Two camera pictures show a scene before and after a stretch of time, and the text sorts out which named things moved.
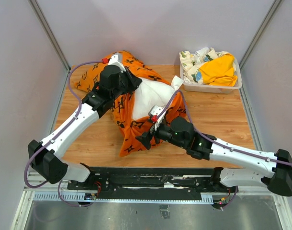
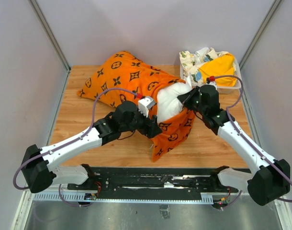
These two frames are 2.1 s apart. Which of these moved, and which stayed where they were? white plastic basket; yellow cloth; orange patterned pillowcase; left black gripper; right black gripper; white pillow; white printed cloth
Moved: white pillow; right black gripper; left black gripper; orange patterned pillowcase
Stayed: white plastic basket; white printed cloth; yellow cloth
